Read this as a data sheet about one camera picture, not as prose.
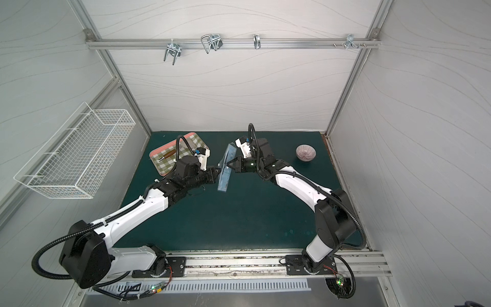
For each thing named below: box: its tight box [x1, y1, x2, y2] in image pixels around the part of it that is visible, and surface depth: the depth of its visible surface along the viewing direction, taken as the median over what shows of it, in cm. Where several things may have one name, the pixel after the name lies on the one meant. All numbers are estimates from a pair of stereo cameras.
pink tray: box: [148, 132, 210, 177], surface depth 110 cm
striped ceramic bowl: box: [295, 143, 317, 162], surface depth 110 cm
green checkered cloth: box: [152, 133, 209, 175], surface depth 109 cm
